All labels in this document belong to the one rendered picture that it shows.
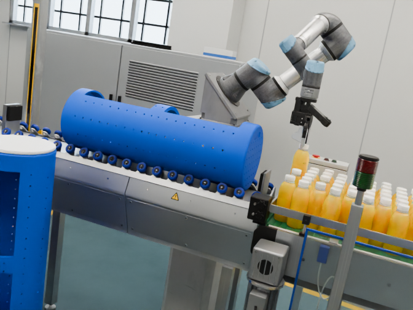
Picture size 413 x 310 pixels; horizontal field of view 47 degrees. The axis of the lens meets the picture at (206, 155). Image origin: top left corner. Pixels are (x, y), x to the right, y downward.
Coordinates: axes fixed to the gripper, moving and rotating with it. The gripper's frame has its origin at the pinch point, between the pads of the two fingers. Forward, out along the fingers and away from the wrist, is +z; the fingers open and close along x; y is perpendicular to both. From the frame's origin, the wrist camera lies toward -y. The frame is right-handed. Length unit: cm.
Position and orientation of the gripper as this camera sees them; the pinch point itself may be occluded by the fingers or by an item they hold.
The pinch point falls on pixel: (303, 146)
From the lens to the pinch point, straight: 204.2
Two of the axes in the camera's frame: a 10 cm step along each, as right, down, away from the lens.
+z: -1.6, 9.6, 2.2
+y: -9.2, -2.2, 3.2
